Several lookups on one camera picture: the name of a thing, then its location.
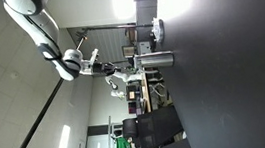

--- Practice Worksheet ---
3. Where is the black tripod pole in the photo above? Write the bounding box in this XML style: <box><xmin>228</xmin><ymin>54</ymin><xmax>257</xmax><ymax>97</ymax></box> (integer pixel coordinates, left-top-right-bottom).
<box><xmin>75</xmin><ymin>19</ymin><xmax>157</xmax><ymax>50</ymax></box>

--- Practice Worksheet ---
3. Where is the black office chair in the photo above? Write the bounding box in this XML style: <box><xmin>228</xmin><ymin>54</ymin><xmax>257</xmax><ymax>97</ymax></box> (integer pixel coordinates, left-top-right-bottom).
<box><xmin>120</xmin><ymin>104</ymin><xmax>186</xmax><ymax>148</ymax></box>

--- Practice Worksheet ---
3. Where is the round ceiling detector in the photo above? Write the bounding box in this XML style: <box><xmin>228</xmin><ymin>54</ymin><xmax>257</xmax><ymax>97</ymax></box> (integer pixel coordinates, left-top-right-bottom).
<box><xmin>8</xmin><ymin>70</ymin><xmax>20</xmax><ymax>81</ymax></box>

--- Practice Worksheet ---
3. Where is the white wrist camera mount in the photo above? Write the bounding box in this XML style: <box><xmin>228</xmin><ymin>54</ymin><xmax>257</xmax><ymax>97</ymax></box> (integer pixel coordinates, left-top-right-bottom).
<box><xmin>78</xmin><ymin>47</ymin><xmax>102</xmax><ymax>78</ymax></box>

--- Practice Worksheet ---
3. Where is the silver metal flask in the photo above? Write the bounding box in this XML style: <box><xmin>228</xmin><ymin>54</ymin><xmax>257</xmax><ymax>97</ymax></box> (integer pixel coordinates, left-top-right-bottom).
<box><xmin>132</xmin><ymin>49</ymin><xmax>176</xmax><ymax>72</ymax></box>

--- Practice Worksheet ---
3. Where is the black ceiling rail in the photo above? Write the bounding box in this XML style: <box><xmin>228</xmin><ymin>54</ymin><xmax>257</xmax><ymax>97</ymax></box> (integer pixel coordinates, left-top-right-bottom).
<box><xmin>0</xmin><ymin>77</ymin><xmax>72</xmax><ymax>148</ymax></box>

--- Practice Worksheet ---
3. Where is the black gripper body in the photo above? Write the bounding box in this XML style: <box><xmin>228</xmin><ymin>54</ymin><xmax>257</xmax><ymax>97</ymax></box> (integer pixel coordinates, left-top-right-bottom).
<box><xmin>91</xmin><ymin>62</ymin><xmax>106</xmax><ymax>76</ymax></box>

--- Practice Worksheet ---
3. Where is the white metal shelf frame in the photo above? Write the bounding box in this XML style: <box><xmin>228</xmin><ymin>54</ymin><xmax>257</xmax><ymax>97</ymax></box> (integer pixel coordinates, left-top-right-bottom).
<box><xmin>103</xmin><ymin>113</ymin><xmax>142</xmax><ymax>148</ymax></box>

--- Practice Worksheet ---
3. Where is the small black monitor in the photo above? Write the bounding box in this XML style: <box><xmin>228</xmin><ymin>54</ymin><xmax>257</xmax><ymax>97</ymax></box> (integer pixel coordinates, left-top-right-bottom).
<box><xmin>121</xmin><ymin>43</ymin><xmax>139</xmax><ymax>59</ymax></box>

